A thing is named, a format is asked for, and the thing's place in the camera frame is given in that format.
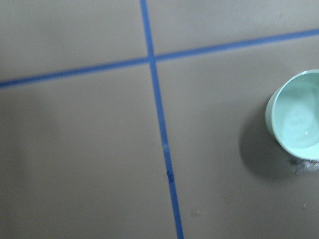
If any mint green bowl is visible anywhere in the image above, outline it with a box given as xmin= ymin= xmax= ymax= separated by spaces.
xmin=265 ymin=69 xmax=319 ymax=161

